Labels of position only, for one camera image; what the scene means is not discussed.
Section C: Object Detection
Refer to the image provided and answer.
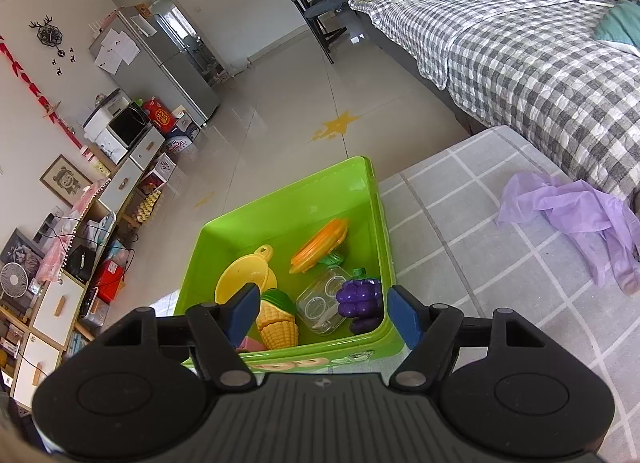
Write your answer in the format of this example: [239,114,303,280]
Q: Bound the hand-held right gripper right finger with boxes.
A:
[385,284,546,392]

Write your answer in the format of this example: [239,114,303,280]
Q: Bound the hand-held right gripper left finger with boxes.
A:
[100,283,261,392]

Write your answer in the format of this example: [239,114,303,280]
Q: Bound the toy corn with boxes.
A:
[256,289,300,350]

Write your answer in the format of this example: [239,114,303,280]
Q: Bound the yellow toy pot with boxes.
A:
[215,244,277,305]

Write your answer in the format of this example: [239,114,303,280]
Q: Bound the purple toy grapes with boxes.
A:
[336,268,386,336]

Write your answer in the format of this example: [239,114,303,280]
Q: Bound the clear plastic case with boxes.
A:
[296,265,351,336]

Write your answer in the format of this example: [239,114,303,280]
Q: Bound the orange toy pot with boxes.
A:
[289,218,351,275]

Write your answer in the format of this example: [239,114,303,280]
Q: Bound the green plastic box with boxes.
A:
[175,156,406,374]

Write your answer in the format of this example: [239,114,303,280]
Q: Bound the grey grid tablecloth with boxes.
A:
[377,125,640,463]

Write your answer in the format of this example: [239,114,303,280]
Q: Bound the red bag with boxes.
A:
[92,260,126,304]

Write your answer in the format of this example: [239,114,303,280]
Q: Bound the row of yellow toys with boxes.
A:
[135,191,163,224]

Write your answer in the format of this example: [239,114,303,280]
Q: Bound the white pink carton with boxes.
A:
[137,153,176,194]

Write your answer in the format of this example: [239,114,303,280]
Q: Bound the blue white bag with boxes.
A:
[162,130,198,156]

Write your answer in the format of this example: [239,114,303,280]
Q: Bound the pink lace cloth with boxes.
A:
[37,178,111,284]

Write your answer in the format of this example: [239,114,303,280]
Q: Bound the white wooden cabinet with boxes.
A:
[0,128,166,414]

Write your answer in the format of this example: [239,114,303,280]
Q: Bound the purple plastic glove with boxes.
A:
[496,172,640,294]

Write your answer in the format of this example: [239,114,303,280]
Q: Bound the yellow star floor sticker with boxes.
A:
[310,112,361,142]

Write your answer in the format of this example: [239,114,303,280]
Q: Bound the red gift box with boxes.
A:
[142,98,173,138]

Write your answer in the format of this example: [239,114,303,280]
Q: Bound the framed cartoon picture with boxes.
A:
[40,154,93,206]

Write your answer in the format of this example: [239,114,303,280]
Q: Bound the white desk fan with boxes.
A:
[0,263,33,300]

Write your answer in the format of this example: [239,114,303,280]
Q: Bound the dark framed picture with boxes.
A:
[0,228,46,269]

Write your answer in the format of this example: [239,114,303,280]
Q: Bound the white microwave oven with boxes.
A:
[82,90,133,144]

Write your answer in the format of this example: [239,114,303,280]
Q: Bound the silver fridge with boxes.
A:
[90,0,223,126]

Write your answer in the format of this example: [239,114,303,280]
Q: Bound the checkered sofa cover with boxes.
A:
[347,0,640,216]

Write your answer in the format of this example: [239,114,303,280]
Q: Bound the red hanging decoration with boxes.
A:
[0,35,83,148]

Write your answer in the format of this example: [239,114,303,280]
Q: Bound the teal cushion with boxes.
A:
[592,0,640,51]

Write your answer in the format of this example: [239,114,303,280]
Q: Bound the black antler wall clock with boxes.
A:
[29,15,66,56]

